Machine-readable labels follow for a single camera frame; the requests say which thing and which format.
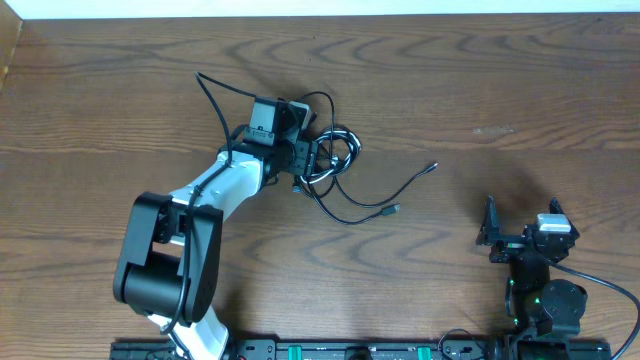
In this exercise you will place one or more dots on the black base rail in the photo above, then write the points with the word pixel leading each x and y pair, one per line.
pixel 456 349

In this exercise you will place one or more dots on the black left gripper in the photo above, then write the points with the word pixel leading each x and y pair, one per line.
pixel 304 157

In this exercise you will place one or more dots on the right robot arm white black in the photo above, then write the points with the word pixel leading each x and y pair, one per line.
pixel 546 312

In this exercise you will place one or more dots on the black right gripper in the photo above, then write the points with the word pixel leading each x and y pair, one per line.
pixel 513 240

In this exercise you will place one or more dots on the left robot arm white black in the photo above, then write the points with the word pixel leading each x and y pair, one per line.
pixel 168 266

